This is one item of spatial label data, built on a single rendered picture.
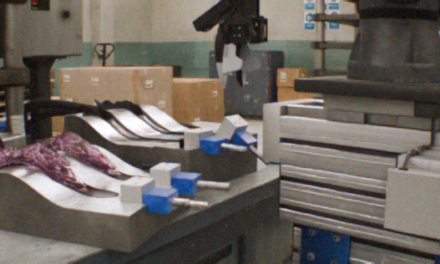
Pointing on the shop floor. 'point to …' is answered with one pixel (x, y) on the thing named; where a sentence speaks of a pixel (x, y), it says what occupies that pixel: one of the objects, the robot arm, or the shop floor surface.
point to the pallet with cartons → (198, 100)
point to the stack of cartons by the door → (285, 82)
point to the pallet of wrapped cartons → (118, 86)
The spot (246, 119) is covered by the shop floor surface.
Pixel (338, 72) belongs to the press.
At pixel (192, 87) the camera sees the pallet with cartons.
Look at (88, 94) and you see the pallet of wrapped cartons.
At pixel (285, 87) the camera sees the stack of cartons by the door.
